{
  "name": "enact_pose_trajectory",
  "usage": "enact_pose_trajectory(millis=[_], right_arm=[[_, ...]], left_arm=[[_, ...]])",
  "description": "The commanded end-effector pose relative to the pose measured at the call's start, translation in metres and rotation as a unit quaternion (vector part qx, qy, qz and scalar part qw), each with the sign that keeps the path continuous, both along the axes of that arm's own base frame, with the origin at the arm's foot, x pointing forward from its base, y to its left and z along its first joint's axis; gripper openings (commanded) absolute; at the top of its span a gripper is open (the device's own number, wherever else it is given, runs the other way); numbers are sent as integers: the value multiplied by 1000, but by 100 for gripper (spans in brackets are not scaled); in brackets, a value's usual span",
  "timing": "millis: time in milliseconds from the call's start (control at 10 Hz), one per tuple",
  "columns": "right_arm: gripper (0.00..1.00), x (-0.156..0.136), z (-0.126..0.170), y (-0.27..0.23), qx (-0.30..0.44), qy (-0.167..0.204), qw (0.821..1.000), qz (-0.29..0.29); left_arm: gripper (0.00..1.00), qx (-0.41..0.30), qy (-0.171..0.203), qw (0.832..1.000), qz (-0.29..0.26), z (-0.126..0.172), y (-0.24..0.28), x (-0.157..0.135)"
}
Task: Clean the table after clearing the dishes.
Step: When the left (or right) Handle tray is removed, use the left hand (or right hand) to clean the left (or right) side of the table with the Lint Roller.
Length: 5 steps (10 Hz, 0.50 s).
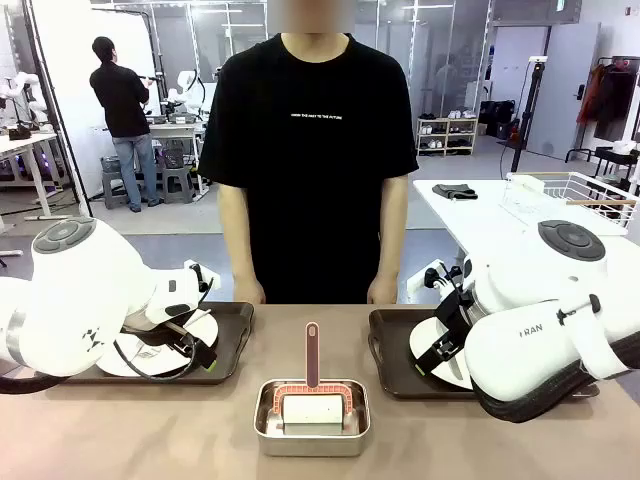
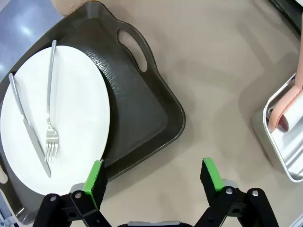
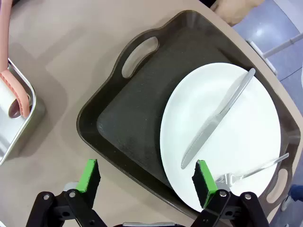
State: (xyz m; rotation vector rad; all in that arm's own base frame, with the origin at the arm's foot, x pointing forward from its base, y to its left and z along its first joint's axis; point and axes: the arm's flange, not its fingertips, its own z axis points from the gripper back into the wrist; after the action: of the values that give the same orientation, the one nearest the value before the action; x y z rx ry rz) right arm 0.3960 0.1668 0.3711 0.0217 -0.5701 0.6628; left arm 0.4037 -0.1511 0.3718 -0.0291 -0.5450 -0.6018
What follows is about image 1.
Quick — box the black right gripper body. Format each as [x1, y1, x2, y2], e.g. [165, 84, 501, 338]
[431, 291, 475, 360]

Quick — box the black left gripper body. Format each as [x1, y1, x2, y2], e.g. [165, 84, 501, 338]
[162, 319, 207, 360]

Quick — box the round white plate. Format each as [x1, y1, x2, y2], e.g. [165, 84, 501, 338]
[408, 315, 475, 392]
[94, 309, 220, 379]

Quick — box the dark brown serving tray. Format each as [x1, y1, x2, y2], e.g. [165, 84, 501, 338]
[64, 301, 255, 386]
[368, 308, 482, 400]

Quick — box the pink handled white lint roller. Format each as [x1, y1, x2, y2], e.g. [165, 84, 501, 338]
[272, 321, 354, 434]

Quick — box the dark grey cloth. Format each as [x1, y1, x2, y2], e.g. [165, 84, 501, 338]
[431, 183, 479, 201]

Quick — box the person's left forearm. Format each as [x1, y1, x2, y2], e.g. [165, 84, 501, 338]
[377, 174, 409, 284]

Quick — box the person's right forearm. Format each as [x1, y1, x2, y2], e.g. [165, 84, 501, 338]
[218, 180, 262, 287]

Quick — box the person's left hand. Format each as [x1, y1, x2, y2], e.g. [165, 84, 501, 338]
[367, 276, 399, 305]

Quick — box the person's right hand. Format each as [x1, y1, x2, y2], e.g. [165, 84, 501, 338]
[233, 277, 267, 305]

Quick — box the white side table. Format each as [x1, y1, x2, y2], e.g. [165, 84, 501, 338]
[412, 177, 640, 301]

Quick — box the silver rectangular metal tin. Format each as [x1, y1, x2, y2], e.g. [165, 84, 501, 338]
[252, 378, 372, 458]

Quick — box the grey plastic stool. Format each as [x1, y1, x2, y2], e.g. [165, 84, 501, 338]
[101, 169, 139, 211]
[160, 167, 196, 205]

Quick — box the white cutlery holder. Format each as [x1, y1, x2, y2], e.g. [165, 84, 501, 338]
[513, 175, 547, 194]

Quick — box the person in black t-shirt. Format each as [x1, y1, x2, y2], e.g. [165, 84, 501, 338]
[197, 0, 420, 305]

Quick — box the wooden shoe rack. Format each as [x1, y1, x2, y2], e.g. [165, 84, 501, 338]
[416, 117, 479, 158]

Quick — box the grey background workbench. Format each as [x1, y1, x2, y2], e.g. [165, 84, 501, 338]
[148, 118, 211, 201]

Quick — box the black luggage stack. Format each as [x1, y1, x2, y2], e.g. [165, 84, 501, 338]
[479, 99, 517, 139]

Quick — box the man in black shirt and jeans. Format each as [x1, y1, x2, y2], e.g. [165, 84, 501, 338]
[89, 35, 164, 214]

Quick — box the black backdrop stand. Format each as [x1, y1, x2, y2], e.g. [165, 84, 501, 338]
[22, 0, 96, 227]

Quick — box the orange hanging jacket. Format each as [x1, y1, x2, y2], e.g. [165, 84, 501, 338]
[576, 63, 607, 126]

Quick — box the black hanging jacket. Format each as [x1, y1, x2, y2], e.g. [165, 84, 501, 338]
[594, 64, 640, 143]

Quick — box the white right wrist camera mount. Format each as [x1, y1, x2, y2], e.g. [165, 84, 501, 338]
[406, 258, 474, 304]

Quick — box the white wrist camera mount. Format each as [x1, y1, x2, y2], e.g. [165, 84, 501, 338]
[406, 258, 474, 304]
[183, 258, 222, 307]

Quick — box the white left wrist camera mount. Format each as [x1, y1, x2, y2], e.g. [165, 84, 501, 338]
[183, 258, 222, 307]

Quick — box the black right arm cable sleeve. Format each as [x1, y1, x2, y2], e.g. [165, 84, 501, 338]
[472, 344, 640, 425]

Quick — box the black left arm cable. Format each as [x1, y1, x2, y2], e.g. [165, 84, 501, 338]
[0, 319, 202, 396]

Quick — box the white wire dish rack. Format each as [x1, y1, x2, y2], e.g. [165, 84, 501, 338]
[502, 171, 640, 236]

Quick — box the black camera tripod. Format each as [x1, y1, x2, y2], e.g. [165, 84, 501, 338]
[508, 56, 549, 174]

